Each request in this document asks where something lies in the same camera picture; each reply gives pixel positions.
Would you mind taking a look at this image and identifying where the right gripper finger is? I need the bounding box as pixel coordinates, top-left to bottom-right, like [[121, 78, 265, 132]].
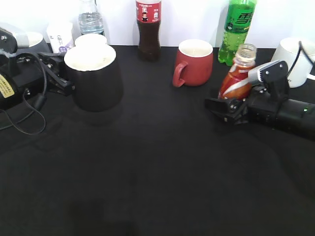
[[204, 98, 235, 122]]

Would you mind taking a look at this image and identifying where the white blueberry yogurt carton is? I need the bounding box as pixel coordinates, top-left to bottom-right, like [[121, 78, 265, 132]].
[[46, 21, 74, 53]]

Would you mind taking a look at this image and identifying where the green sprite bottle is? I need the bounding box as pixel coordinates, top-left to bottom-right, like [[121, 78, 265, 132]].
[[218, 0, 257, 66]]

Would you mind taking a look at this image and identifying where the grey mug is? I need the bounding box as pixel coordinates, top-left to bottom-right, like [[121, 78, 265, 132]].
[[27, 32, 51, 53]]

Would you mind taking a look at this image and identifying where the black mug white interior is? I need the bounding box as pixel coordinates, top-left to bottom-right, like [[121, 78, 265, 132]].
[[64, 44, 124, 112]]

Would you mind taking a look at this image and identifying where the clear water bottle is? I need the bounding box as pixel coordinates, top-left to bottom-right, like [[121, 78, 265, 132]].
[[78, 0, 104, 35]]

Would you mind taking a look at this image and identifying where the yellow paper cup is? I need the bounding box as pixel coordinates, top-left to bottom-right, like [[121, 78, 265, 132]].
[[74, 33, 107, 47]]

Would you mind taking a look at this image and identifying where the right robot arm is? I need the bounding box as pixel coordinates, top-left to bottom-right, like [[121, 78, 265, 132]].
[[204, 86, 315, 141]]

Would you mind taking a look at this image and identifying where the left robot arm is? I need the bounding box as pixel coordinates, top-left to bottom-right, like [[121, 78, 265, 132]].
[[0, 52, 75, 110]]

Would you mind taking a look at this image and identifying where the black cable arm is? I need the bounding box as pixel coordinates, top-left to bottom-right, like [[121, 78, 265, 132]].
[[0, 53, 47, 135], [286, 40, 315, 79]]

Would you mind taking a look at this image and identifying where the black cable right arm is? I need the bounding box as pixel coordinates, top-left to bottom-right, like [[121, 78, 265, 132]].
[[286, 40, 315, 79]]

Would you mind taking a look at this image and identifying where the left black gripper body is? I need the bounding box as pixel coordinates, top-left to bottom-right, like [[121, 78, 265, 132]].
[[0, 53, 48, 98]]

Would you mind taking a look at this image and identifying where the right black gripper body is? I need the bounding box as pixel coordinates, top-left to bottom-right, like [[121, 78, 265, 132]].
[[227, 87, 288, 125]]

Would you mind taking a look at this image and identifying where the orange Nescafe coffee bottle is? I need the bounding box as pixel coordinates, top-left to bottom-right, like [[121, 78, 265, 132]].
[[218, 44, 257, 100]]

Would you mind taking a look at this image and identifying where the cola bottle red label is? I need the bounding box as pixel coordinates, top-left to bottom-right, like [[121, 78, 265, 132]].
[[135, 0, 162, 61]]

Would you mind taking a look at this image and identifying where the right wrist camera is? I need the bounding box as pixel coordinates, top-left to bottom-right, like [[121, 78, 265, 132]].
[[248, 60, 289, 101]]

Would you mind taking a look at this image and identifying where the red mug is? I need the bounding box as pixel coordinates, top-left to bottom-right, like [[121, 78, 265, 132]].
[[172, 39, 214, 88]]

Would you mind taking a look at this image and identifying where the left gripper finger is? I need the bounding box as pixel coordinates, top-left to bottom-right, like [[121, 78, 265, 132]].
[[37, 52, 65, 64], [46, 68, 75, 96]]

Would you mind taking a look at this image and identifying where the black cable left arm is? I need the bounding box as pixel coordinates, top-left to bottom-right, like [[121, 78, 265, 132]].
[[0, 53, 47, 135]]

